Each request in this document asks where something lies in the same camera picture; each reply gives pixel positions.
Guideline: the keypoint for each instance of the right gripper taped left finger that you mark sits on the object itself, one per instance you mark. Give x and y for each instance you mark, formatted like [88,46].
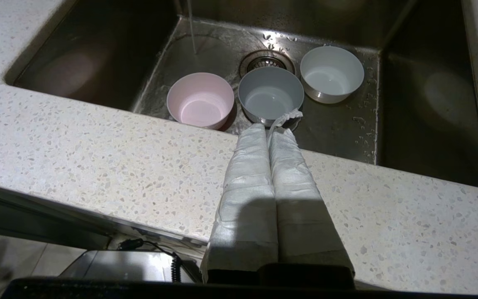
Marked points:
[247,199]

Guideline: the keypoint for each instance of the running water stream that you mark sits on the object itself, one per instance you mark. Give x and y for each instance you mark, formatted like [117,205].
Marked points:
[192,29]

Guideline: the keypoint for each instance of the white ceramic bowl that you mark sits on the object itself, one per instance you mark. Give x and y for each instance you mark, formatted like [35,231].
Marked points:
[270,95]
[332,74]

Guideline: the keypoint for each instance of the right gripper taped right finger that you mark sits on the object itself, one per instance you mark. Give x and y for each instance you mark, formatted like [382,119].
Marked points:
[301,207]

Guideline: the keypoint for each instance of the pink ceramic bowl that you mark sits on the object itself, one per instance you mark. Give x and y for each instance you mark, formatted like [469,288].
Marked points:
[201,99]

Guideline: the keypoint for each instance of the round metal drain strainer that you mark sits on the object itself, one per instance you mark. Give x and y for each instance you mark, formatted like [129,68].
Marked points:
[267,62]

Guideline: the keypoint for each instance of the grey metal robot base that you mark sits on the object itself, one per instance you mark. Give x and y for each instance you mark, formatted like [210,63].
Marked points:
[127,265]

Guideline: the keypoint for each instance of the stainless steel sink basin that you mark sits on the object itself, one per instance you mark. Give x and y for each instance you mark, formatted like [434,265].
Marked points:
[425,95]

